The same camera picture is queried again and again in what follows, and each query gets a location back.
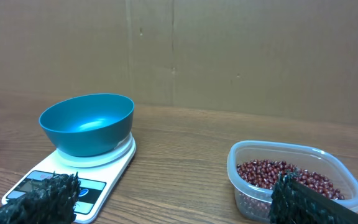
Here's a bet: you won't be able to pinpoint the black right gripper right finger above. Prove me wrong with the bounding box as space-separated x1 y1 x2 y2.
268 173 358 224

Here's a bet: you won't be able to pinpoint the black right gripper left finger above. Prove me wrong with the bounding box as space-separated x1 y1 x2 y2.
0 174 80 224

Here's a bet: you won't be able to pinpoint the white digital kitchen scale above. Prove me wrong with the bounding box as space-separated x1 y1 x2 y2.
1 134 136 223

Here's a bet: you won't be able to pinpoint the teal plastic bowl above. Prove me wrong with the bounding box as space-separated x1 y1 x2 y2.
39 93 135 157

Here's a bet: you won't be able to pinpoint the red azuki beans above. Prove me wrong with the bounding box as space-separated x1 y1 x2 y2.
236 159 345 200

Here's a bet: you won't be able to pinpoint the clear plastic container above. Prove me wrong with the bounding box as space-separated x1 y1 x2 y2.
227 140 358 223

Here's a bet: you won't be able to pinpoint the brown cardboard backdrop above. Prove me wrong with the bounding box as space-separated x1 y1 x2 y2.
0 0 358 124

